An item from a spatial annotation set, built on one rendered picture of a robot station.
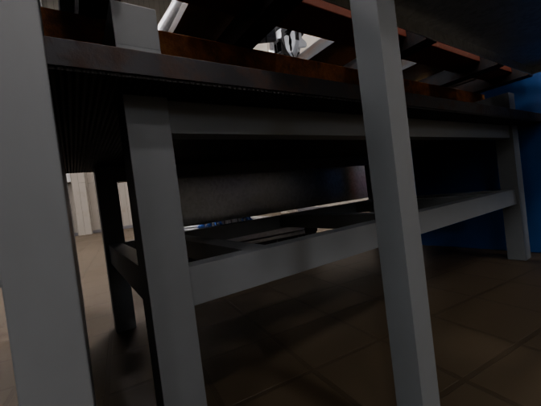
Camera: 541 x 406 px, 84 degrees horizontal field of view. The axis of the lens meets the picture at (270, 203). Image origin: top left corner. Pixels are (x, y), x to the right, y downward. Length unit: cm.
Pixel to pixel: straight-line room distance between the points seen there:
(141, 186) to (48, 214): 21
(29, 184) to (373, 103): 38
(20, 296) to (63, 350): 5
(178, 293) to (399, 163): 36
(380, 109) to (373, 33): 10
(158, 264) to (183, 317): 9
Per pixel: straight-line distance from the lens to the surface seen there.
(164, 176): 46
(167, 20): 171
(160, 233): 46
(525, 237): 159
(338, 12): 78
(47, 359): 27
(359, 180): 192
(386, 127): 42
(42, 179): 26
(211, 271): 50
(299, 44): 119
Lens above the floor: 38
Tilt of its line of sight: 1 degrees down
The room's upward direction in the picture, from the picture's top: 7 degrees counter-clockwise
